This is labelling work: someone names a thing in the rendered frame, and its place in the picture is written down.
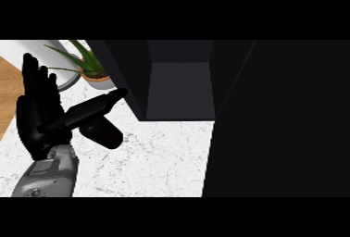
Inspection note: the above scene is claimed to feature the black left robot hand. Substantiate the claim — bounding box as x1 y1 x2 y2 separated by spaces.
14 53 130 161

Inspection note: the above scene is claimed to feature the dark grey cabinet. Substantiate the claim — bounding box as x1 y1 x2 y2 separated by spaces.
85 40 257 122

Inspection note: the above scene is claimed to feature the dark grey cabinet door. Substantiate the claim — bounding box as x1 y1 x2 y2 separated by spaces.
202 40 350 198

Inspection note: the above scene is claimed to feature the brown wooden board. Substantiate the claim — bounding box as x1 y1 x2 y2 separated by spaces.
0 56 26 141

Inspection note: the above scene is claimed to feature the green plant in pot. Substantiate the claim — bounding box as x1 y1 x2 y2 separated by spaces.
44 40 116 91

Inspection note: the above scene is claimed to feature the white cylindrical container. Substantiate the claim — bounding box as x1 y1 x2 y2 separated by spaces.
0 40 82 93

